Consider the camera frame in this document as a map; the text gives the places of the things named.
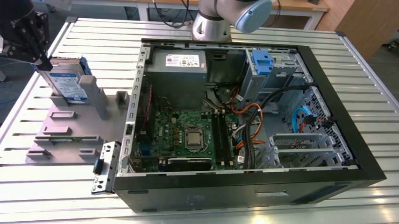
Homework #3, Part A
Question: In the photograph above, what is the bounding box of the thin red wire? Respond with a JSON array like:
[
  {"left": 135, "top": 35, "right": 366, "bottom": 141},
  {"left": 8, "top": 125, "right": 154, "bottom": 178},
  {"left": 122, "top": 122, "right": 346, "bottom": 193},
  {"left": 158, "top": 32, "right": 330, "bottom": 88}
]
[{"left": 139, "top": 84, "right": 154, "bottom": 135}]

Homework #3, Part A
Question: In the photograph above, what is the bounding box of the blue plastic drive latch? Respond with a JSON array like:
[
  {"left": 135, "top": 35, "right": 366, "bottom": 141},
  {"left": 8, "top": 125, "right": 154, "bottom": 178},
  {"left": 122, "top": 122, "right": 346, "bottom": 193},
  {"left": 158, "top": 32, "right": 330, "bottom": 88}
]
[{"left": 253, "top": 49, "right": 275, "bottom": 75}]

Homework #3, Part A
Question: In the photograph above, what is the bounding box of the black PC case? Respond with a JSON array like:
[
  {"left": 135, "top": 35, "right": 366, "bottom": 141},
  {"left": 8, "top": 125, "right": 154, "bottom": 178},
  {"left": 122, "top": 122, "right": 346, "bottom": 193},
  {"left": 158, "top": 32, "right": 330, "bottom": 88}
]
[{"left": 112, "top": 38, "right": 387, "bottom": 213}]

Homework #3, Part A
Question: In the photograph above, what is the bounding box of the metal expansion slot bracket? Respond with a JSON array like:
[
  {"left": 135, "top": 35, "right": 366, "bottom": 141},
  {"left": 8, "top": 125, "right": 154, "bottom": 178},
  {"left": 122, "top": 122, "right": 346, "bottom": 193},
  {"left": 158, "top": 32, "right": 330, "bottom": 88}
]
[{"left": 91, "top": 140, "right": 122, "bottom": 195}]

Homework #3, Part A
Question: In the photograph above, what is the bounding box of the grey parts rack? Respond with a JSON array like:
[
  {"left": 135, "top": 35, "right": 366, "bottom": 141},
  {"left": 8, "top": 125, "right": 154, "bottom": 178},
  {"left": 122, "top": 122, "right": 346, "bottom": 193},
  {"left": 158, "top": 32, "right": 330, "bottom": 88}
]
[{"left": 24, "top": 76, "right": 133, "bottom": 166}]

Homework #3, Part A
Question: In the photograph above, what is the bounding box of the wooden cabinet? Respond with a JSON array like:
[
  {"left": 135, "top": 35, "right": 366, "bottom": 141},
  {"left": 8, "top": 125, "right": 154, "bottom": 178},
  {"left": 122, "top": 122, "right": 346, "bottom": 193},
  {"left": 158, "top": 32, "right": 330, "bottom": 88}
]
[{"left": 317, "top": 0, "right": 399, "bottom": 61}]

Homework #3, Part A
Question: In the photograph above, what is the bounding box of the green motherboard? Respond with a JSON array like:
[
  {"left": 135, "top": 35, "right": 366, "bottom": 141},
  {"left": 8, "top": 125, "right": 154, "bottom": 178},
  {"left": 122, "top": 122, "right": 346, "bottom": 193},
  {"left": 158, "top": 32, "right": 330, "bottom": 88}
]
[{"left": 130, "top": 109, "right": 247, "bottom": 172}]

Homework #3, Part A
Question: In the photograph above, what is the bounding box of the grey power supply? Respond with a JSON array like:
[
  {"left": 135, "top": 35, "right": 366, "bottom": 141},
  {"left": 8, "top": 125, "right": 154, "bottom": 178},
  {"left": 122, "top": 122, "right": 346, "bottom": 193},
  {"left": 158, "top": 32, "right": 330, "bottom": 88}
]
[{"left": 146, "top": 49, "right": 209, "bottom": 110}]

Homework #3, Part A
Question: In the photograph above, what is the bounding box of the metal disk bay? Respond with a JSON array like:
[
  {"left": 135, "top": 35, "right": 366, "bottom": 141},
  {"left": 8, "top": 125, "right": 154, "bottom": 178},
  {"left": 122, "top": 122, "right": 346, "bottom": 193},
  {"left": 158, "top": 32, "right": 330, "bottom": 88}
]
[{"left": 269, "top": 134, "right": 358, "bottom": 168}]

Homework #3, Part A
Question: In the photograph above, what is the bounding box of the wooden desk white frame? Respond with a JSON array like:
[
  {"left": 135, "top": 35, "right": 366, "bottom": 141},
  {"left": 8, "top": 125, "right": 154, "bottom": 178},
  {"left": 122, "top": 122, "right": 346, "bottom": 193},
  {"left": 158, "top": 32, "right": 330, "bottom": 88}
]
[{"left": 125, "top": 0, "right": 331, "bottom": 31}]

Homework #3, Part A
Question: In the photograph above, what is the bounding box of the metal optical drive cage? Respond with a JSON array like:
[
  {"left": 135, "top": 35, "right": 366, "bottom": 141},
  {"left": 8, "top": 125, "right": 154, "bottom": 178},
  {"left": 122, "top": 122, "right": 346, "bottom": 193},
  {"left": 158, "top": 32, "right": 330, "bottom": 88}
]
[{"left": 239, "top": 48, "right": 313, "bottom": 101}]

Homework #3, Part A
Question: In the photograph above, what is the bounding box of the black RAM slot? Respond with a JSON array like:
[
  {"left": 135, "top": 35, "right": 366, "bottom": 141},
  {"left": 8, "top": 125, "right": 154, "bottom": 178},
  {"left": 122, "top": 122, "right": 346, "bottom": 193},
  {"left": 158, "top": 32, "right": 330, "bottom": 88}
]
[
  {"left": 221, "top": 109, "right": 237, "bottom": 166},
  {"left": 213, "top": 110, "right": 229, "bottom": 167}
]

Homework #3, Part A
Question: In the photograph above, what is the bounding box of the CPU socket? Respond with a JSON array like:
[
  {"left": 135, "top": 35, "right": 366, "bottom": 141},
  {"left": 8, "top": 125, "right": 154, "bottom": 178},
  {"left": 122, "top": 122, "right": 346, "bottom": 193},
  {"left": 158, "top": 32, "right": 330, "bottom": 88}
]
[{"left": 182, "top": 126, "right": 210, "bottom": 153}]

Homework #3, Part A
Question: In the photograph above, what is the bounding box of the black graphics card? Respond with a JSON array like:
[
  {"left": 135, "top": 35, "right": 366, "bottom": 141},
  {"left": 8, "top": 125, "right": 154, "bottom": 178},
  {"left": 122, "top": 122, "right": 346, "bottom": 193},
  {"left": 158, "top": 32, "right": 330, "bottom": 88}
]
[{"left": 159, "top": 156, "right": 215, "bottom": 172}]

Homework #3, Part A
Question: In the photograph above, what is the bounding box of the blue data wire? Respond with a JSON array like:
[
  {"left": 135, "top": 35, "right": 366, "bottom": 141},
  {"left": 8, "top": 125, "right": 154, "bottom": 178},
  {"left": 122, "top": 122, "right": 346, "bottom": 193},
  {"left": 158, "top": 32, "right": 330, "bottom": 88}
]
[{"left": 293, "top": 105, "right": 315, "bottom": 133}]

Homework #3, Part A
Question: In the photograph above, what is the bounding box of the silver CPU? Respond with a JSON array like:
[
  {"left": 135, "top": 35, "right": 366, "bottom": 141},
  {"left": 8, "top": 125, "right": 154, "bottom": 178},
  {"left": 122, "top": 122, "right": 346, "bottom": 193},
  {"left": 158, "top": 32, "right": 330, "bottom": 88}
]
[{"left": 186, "top": 130, "right": 205, "bottom": 146}]

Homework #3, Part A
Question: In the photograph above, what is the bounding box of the black cable bundle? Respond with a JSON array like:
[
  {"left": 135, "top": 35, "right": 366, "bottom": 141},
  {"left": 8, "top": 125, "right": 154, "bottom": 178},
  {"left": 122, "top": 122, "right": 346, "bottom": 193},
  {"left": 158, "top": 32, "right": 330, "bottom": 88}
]
[{"left": 243, "top": 85, "right": 314, "bottom": 168}]

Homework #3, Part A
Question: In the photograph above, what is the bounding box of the orange wire bundle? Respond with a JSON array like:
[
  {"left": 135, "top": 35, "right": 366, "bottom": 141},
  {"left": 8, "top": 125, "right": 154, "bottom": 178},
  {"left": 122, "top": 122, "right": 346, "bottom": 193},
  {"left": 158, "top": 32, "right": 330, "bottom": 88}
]
[{"left": 230, "top": 86, "right": 266, "bottom": 150}]

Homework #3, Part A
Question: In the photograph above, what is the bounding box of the black power connector wire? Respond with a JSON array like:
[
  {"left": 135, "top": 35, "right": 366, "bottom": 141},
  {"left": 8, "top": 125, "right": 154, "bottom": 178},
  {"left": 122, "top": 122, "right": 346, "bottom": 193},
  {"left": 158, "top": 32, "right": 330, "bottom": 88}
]
[{"left": 314, "top": 118, "right": 337, "bottom": 128}]

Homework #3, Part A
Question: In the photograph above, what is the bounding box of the hard disk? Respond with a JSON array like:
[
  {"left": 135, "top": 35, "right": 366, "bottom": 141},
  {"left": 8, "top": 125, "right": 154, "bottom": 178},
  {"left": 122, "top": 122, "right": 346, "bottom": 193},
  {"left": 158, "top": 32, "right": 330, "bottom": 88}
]
[{"left": 31, "top": 56, "right": 94, "bottom": 105}]

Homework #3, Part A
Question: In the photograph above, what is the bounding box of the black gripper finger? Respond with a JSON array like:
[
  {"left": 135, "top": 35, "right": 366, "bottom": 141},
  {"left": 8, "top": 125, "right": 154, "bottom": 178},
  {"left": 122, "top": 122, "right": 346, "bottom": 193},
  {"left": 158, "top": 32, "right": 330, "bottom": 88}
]
[
  {"left": 2, "top": 41, "right": 42, "bottom": 65},
  {"left": 19, "top": 11, "right": 54, "bottom": 72}
]

